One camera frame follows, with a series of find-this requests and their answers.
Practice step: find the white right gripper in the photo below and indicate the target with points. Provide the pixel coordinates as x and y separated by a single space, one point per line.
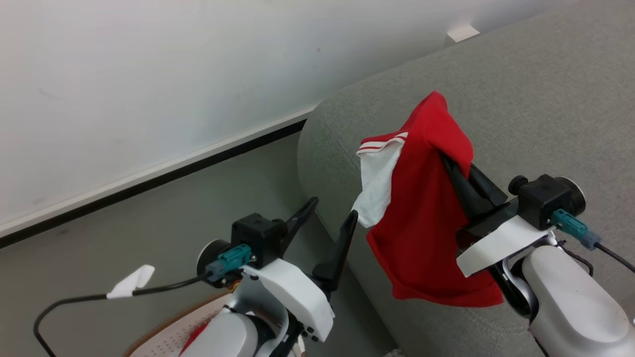
501 243

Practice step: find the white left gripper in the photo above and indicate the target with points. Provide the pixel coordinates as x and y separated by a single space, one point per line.
297 297

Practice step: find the red and white garment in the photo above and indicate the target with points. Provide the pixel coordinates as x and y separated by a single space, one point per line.
426 223

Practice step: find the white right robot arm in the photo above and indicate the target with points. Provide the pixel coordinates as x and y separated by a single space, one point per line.
575 302

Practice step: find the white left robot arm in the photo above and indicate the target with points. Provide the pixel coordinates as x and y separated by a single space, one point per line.
225 337

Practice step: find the red clothing in basket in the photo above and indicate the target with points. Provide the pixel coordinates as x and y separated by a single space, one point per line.
194 336

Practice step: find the white perforated laundry basket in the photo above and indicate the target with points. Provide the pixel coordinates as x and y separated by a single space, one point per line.
168 337

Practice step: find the grey fabric sofa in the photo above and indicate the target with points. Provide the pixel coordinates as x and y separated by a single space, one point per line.
536 99

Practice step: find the black and white baseboard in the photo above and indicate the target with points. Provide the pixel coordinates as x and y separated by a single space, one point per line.
149 178

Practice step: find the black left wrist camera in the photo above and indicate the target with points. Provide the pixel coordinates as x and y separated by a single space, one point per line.
258 235

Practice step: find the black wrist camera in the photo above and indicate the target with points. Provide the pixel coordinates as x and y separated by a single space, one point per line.
258 235
543 198

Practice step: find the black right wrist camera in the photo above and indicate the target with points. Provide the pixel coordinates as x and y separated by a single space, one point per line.
543 198

